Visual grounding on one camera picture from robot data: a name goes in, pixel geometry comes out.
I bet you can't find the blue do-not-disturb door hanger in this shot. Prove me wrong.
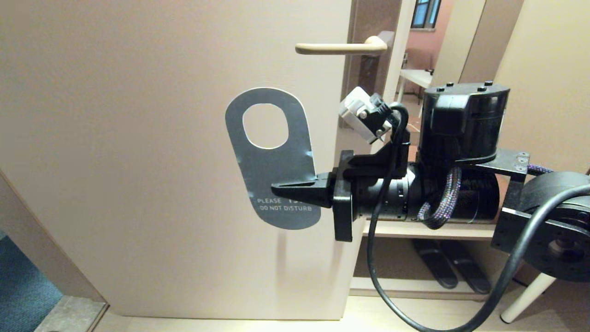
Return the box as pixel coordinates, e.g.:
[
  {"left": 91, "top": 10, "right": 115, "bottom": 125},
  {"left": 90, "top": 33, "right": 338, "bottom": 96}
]
[{"left": 225, "top": 87, "right": 322, "bottom": 230}]

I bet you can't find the beige room door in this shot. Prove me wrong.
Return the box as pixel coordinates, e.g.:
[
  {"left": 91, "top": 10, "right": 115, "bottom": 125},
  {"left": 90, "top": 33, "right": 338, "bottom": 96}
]
[{"left": 0, "top": 0, "right": 415, "bottom": 321}]

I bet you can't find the beige bench shelf unit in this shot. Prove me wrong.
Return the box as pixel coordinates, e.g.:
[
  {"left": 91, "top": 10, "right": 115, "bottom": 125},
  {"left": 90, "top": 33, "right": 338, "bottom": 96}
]
[{"left": 349, "top": 220, "right": 507, "bottom": 300}]

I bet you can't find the dark slipper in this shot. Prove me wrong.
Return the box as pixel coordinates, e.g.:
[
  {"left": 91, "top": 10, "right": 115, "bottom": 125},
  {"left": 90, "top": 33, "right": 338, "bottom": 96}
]
[
  {"left": 440, "top": 240, "right": 491, "bottom": 295},
  {"left": 412, "top": 239, "right": 459, "bottom": 290}
]

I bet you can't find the brown bench cushion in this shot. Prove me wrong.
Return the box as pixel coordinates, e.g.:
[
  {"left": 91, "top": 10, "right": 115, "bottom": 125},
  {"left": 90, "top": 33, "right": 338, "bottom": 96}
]
[{"left": 407, "top": 144, "right": 510, "bottom": 208}]

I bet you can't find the white round table leg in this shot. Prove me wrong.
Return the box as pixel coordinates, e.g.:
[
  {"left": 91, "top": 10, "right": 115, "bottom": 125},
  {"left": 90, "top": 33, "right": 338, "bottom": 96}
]
[{"left": 500, "top": 272, "right": 556, "bottom": 324}]

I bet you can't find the thick black cable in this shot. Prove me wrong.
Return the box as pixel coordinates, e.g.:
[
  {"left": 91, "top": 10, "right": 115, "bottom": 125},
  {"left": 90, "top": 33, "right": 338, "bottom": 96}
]
[{"left": 366, "top": 104, "right": 590, "bottom": 332}]

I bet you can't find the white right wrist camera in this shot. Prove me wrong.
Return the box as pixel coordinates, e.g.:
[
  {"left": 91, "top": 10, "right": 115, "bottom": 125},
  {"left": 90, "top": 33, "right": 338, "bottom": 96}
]
[{"left": 339, "top": 86, "right": 393, "bottom": 144}]

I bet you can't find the purple braided cable sleeve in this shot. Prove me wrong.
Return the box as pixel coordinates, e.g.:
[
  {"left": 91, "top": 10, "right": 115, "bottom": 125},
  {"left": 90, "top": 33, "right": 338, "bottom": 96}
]
[{"left": 417, "top": 164, "right": 554, "bottom": 230}]

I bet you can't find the beige door handle lever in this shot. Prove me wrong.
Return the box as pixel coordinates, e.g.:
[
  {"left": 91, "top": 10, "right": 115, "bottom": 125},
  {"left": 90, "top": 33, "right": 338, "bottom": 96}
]
[{"left": 295, "top": 36, "right": 389, "bottom": 57}]

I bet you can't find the wall mirror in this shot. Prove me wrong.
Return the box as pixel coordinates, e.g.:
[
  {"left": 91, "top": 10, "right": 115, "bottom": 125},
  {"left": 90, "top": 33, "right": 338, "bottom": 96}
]
[{"left": 396, "top": 0, "right": 487, "bottom": 88}]

